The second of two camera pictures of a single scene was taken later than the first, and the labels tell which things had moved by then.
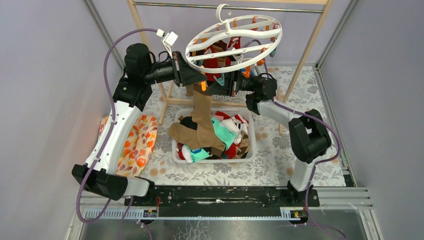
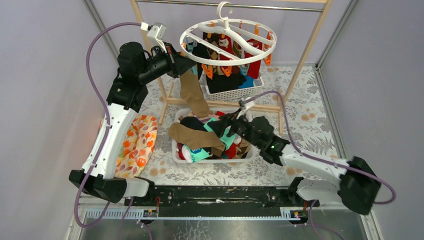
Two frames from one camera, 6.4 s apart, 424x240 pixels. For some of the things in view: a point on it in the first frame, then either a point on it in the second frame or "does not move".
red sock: x=218 y=47 → x=225 y=42
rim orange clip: x=203 y=86 → x=208 y=69
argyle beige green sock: x=244 y=146 does not move
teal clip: x=220 y=80 → x=244 y=69
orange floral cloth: x=138 y=146 does not move
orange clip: x=261 y=62 → x=268 y=60
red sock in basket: x=231 y=148 does not move
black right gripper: x=236 y=86 → x=232 y=122
